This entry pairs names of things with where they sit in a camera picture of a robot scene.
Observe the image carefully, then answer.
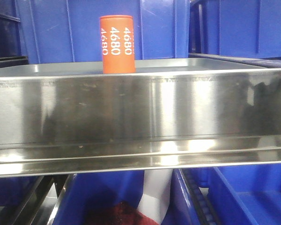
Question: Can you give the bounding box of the orange cylindrical capacitor 4680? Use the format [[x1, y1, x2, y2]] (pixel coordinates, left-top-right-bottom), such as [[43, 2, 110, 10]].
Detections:
[[100, 15, 136, 74]]

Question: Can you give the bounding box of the blue bin lower middle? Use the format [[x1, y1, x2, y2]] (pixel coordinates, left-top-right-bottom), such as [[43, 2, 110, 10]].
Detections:
[[52, 171, 144, 225]]

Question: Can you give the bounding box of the blue bin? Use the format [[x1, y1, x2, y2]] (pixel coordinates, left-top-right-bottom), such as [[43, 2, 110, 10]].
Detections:
[[52, 171, 144, 225], [189, 0, 281, 59], [16, 0, 190, 64], [0, 0, 21, 58], [164, 164, 281, 225]]

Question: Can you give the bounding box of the dark red cloth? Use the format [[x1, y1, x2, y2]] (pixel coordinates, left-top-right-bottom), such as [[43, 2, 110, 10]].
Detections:
[[84, 202, 158, 225]]

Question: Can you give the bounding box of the blue bin upper middle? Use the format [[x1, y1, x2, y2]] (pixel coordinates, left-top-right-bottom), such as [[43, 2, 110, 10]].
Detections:
[[16, 0, 190, 64]]

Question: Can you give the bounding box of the blue bin upper right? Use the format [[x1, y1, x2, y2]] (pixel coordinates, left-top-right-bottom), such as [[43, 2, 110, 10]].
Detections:
[[189, 0, 281, 59]]

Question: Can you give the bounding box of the blue bin lower right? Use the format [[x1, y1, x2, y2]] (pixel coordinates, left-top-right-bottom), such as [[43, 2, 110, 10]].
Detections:
[[164, 164, 281, 225]]

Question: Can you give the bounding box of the blue bin upper left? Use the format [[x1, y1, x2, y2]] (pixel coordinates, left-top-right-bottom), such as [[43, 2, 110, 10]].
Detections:
[[0, 0, 21, 58]]

